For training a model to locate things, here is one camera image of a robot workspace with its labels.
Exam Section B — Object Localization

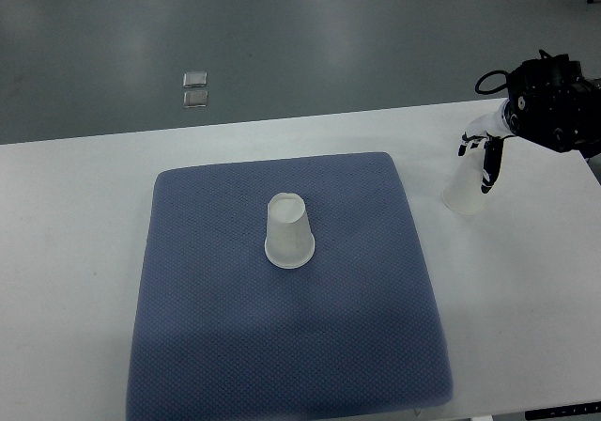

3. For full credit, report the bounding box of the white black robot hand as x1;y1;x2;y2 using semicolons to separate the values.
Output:
457;101;514;195

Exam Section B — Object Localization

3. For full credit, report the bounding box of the white paper cup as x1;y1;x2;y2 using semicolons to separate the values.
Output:
442;148;486;215
264;193;316;270

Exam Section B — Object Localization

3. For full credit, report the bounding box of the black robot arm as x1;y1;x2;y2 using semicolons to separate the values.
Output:
458;50;600;194

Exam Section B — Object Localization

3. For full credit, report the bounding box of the white paper cup on mat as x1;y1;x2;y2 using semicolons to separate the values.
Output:
264;193;316;270

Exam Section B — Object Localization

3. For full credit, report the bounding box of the black table edge strip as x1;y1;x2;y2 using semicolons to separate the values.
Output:
524;401;600;420

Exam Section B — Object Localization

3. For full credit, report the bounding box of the upper metal floor plate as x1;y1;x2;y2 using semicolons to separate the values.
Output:
182;70;208;87

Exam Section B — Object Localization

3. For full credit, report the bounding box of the blue textured fabric mat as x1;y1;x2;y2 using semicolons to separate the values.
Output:
126;152;453;420

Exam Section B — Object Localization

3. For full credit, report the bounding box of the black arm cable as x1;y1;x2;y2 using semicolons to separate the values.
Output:
474;69;513;96

